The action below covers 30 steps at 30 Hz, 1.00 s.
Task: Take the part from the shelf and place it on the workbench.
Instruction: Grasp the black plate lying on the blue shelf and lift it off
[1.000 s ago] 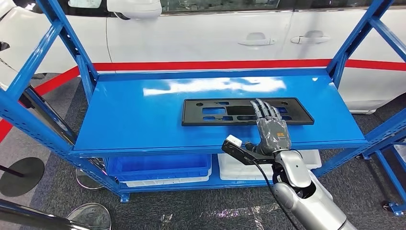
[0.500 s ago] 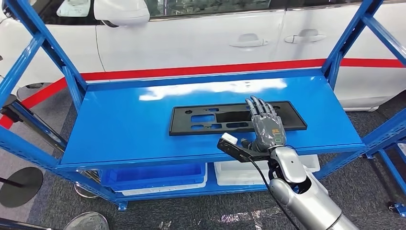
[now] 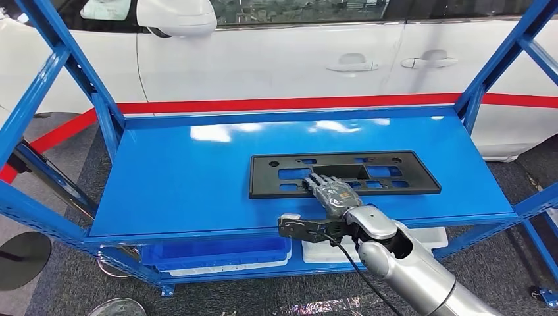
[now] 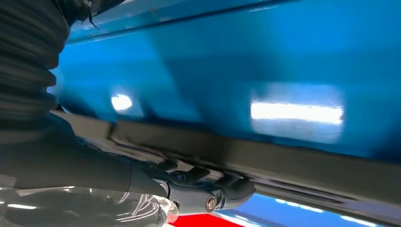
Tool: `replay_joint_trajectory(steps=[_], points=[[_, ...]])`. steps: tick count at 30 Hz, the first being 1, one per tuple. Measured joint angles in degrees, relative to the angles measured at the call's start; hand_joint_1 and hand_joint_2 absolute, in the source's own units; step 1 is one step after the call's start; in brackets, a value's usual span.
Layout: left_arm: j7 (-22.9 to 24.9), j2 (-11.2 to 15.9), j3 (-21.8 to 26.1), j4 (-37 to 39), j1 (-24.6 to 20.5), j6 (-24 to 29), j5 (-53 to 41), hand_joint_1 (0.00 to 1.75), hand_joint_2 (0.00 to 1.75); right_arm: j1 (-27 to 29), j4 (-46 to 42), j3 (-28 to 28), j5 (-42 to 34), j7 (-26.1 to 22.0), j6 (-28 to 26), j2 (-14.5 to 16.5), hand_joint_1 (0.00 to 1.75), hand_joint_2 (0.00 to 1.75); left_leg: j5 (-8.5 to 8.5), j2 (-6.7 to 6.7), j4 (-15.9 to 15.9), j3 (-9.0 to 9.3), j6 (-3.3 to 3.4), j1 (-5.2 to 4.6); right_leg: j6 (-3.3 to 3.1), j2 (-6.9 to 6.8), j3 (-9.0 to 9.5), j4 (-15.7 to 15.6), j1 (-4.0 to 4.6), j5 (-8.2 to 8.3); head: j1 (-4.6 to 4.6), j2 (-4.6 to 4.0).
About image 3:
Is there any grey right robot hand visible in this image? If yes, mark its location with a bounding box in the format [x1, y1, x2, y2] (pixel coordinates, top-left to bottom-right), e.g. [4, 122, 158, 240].
[304, 172, 364, 220]

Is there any black plastic plate part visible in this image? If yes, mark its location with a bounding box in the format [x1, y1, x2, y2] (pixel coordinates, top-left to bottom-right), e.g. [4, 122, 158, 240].
[248, 151, 442, 200]

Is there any blue metal shelf rack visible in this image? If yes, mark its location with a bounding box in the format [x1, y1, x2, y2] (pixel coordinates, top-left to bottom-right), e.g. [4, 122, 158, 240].
[0, 0, 558, 309]

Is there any white plastic bin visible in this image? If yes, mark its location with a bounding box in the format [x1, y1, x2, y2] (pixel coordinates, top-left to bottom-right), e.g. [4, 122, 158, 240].
[301, 226, 449, 265]
[167, 256, 292, 278]

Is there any red barrier band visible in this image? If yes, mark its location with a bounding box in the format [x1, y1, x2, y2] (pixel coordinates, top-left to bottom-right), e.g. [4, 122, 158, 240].
[0, 92, 558, 184]

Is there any crumpled clear plastic film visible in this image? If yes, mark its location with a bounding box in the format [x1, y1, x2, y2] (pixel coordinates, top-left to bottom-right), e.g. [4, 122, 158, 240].
[276, 296, 365, 316]

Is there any blue plastic bin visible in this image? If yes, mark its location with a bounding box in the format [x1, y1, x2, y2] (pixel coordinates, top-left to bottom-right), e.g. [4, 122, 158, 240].
[140, 237, 292, 272]

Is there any white car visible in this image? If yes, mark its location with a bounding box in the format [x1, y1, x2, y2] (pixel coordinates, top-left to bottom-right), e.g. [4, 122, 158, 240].
[0, 0, 558, 163]

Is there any round silver disc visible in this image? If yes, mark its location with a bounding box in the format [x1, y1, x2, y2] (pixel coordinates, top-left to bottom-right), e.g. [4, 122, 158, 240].
[87, 298, 147, 316]

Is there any chrome stanchion pole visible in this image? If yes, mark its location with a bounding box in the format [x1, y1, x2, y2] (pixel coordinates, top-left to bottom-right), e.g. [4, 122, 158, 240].
[6, 142, 132, 279]

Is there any round black stand base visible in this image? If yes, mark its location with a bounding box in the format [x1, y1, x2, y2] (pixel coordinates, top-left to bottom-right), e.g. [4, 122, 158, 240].
[0, 231, 52, 292]

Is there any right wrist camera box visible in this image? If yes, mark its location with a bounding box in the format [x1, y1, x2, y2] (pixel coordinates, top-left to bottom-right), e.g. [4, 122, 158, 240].
[277, 213, 349, 244]

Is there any black camera cable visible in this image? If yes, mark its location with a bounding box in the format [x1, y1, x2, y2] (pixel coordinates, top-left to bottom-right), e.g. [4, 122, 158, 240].
[321, 232, 403, 316]

